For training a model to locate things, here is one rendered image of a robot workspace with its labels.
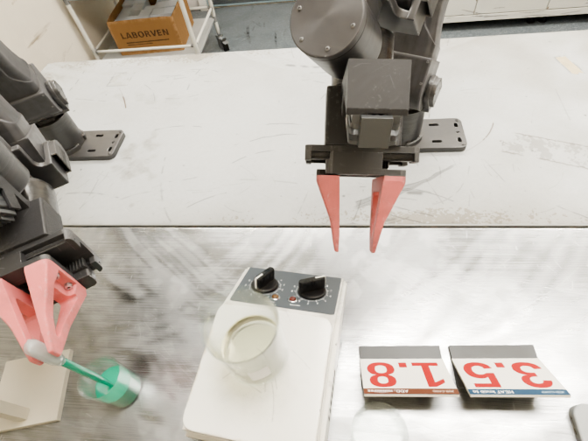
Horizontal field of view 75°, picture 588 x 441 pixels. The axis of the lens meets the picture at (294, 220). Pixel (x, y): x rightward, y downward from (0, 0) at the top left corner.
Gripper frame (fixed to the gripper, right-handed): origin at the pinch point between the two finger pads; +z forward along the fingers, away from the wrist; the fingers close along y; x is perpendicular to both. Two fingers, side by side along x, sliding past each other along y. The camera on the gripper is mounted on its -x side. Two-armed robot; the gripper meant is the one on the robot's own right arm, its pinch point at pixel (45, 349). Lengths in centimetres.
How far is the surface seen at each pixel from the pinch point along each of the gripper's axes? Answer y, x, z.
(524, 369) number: 39.2, 12.4, 20.0
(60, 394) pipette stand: -6.6, 13.9, -2.5
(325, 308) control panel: 24.1, 8.4, 5.6
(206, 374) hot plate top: 10.6, 5.7, 6.7
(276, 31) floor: 115, 111, -224
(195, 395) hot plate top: 9.2, 5.7, 7.9
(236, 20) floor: 98, 112, -258
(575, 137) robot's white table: 73, 15, -2
